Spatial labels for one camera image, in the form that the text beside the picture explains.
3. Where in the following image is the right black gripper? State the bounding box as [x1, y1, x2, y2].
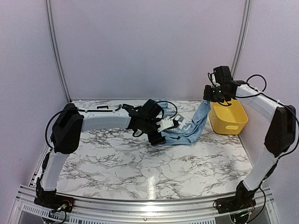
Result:
[203, 85, 228, 103]

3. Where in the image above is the light blue printed t-shirt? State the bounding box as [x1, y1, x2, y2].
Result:
[162, 100, 211, 146]

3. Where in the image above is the black brooch box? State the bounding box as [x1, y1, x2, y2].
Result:
[97, 105, 109, 110]

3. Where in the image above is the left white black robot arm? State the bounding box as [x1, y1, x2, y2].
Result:
[34, 99, 173, 208]

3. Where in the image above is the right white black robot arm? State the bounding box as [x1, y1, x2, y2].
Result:
[203, 66, 299, 212]

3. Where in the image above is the yellow plastic basket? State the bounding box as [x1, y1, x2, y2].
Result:
[209, 100, 249, 135]

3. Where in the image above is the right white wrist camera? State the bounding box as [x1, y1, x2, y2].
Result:
[207, 72, 220, 87]

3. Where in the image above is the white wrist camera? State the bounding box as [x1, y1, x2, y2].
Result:
[207, 72, 220, 87]
[157, 117, 179, 133]

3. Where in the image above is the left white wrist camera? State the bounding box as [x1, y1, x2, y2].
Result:
[157, 117, 179, 133]

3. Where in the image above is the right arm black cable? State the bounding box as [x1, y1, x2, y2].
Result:
[246, 74, 268, 93]

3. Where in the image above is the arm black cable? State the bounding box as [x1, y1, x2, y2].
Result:
[246, 74, 268, 93]
[45, 109, 78, 147]

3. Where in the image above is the right aluminium wall post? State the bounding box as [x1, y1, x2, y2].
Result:
[231, 0, 252, 77]

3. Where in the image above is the aluminium wall post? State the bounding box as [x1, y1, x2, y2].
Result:
[231, 0, 252, 77]
[44, 0, 71, 102]

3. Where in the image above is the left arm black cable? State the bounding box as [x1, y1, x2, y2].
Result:
[45, 109, 78, 147]

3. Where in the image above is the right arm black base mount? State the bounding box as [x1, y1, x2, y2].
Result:
[213, 196, 256, 214]

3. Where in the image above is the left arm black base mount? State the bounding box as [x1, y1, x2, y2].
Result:
[34, 195, 75, 212]

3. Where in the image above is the aluminium front frame rail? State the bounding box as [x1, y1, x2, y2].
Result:
[7, 184, 275, 224]

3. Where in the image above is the left aluminium wall post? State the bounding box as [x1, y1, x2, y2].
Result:
[44, 0, 71, 102]

